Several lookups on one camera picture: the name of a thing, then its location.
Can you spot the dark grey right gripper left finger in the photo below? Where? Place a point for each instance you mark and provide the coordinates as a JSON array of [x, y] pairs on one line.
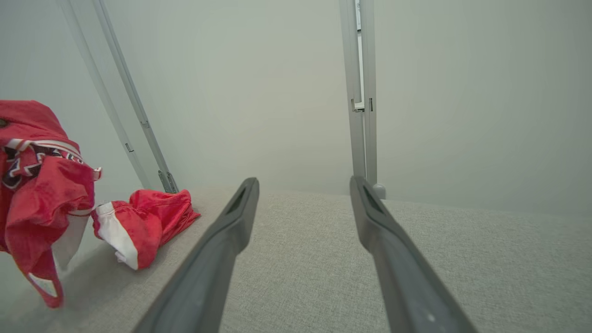
[[208, 277]]

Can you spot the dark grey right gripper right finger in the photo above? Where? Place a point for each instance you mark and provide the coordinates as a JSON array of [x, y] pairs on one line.
[[407, 286]]

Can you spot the red shorts with white trim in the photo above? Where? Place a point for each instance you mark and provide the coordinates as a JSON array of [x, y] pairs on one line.
[[152, 217]]

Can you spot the red Bulls basketball jersey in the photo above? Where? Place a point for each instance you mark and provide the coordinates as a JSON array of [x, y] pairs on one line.
[[41, 203]]

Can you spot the grey partition post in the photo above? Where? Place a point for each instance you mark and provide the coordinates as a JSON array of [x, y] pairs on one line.
[[354, 69], [369, 138]]

